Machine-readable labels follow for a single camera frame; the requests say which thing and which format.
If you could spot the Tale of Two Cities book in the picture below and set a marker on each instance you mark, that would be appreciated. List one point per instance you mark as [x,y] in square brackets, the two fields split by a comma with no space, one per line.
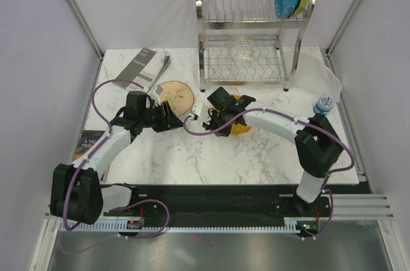
[86,140]

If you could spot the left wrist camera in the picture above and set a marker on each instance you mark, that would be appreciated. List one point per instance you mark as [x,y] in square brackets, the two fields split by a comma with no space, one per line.
[154,93]

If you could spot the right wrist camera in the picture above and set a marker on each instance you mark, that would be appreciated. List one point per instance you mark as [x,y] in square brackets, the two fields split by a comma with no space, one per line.
[202,111]

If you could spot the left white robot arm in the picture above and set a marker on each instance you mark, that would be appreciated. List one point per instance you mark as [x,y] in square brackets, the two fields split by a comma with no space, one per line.
[76,193]

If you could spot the grey spiral bound booklet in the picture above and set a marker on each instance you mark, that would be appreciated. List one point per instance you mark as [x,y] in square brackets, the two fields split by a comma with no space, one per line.
[144,70]

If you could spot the orange polka dot plate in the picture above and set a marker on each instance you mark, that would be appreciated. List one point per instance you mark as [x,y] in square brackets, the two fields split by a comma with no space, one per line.
[239,129]

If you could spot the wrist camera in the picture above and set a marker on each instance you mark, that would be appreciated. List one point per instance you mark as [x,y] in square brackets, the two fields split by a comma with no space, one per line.
[202,111]
[154,93]

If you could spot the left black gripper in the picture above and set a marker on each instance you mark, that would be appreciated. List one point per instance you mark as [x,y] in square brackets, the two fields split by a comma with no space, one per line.
[168,122]

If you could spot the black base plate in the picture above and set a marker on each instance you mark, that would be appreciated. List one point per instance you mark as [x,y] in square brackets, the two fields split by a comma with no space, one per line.
[221,205]

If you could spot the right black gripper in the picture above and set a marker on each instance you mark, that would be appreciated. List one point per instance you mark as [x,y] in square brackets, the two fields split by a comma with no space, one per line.
[213,113]

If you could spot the white slotted cable duct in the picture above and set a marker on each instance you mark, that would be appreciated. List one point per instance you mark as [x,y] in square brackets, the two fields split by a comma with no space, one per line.
[135,225]

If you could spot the beige bird plate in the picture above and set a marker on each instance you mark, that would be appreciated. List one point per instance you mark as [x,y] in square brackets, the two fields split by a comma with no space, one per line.
[179,95]

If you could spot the stainless steel dish rack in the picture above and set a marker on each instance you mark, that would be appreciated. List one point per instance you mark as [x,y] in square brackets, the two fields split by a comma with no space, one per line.
[243,42]

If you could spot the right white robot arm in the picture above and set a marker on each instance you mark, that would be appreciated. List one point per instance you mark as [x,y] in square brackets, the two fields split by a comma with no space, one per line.
[317,144]

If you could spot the white cloth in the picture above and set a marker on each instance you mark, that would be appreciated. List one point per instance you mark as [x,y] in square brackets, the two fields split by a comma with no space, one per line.
[314,76]

